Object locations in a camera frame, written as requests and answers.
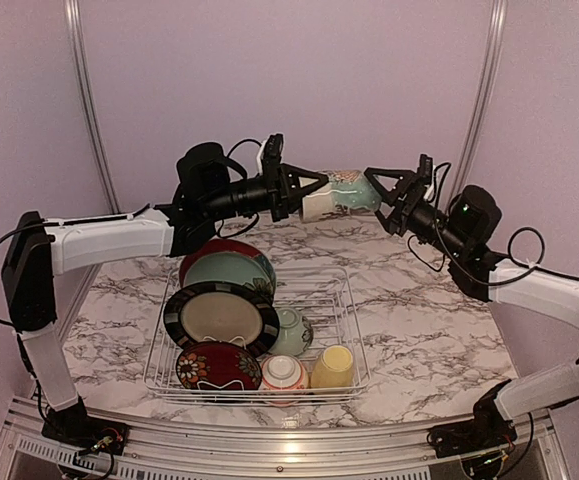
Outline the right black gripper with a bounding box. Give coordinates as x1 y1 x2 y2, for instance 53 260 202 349
366 166 470 260

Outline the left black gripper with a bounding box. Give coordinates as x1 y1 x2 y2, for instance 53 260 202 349
202 156 328 220

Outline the floral ceramic tumbler cup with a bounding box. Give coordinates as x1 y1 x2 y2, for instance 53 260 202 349
300 170 381 223

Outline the red plate with teal flower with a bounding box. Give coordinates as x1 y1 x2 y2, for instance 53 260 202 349
179 239 271 286

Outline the yellow mug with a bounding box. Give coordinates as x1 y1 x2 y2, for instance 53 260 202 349
310 345 354 389

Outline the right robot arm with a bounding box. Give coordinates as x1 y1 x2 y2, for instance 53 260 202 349
364 156 579 448

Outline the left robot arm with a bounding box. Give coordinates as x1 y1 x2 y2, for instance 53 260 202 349
1 134 328 445

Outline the light teal plate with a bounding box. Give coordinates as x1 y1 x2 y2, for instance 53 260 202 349
181 251 277 303

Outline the pale green ceramic bowl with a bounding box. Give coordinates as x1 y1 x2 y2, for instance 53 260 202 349
269 307 314 356

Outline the black rimmed grey plate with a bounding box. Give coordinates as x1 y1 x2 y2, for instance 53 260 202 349
162 281 280 357

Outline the white and pink bowl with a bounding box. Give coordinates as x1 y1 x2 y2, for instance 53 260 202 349
260 355 310 390

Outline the dark red floral plate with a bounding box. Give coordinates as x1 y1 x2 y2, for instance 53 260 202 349
175 341 262 391

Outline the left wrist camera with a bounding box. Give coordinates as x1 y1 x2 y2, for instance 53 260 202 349
256 133 284 175

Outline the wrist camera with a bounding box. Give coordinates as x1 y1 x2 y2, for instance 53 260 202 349
417 154 452 203
256 133 284 175

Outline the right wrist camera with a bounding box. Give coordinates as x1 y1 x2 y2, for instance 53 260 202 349
417 154 452 203

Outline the white wire dish rack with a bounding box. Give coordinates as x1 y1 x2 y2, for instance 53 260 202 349
143 267 370 407

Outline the right aluminium frame post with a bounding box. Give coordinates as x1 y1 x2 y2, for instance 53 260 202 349
452 0 508 195

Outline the aluminium frame post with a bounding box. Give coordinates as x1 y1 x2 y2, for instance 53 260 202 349
452 0 508 195
63 0 123 216

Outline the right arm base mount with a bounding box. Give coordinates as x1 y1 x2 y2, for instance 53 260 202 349
426 419 517 458

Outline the left aluminium frame post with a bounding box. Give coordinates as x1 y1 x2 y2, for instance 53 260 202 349
63 0 123 216

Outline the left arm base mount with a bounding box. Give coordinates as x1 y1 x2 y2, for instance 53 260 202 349
42 416 129 456

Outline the aluminium front frame rail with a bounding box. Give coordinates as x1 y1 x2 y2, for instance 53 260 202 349
0 398 570 479

